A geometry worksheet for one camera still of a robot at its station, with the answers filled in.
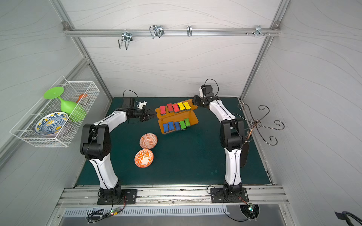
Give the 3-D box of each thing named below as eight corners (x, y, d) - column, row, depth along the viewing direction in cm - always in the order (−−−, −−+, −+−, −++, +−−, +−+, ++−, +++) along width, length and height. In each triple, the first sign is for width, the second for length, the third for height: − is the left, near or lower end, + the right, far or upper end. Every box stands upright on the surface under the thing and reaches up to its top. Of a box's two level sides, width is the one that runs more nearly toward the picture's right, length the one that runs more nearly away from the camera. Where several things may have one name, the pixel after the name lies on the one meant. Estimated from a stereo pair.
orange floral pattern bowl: (134, 168, 84) (132, 165, 81) (138, 151, 91) (136, 149, 88) (153, 168, 84) (151, 165, 81) (155, 151, 91) (154, 149, 88)
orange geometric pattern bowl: (140, 149, 93) (138, 145, 89) (142, 136, 99) (141, 133, 95) (156, 149, 93) (155, 145, 89) (158, 136, 99) (157, 133, 95)
